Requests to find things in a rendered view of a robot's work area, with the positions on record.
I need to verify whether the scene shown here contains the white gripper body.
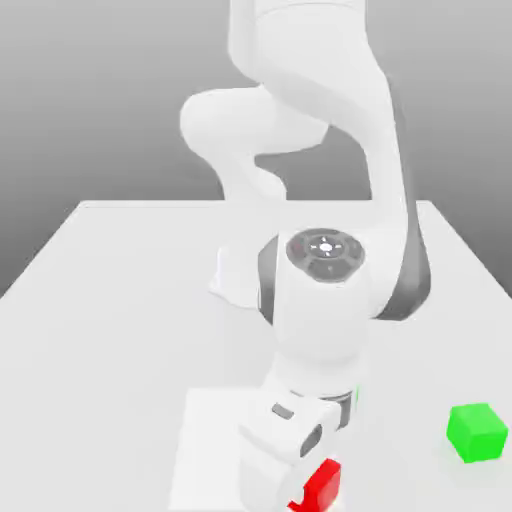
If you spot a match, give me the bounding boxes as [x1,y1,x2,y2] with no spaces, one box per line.
[238,431,311,512]

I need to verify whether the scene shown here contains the small red cube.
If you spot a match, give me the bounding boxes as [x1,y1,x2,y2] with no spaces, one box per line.
[287,458,343,512]

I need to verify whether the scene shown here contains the small green cube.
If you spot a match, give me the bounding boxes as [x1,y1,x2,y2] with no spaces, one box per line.
[446,402,510,464]

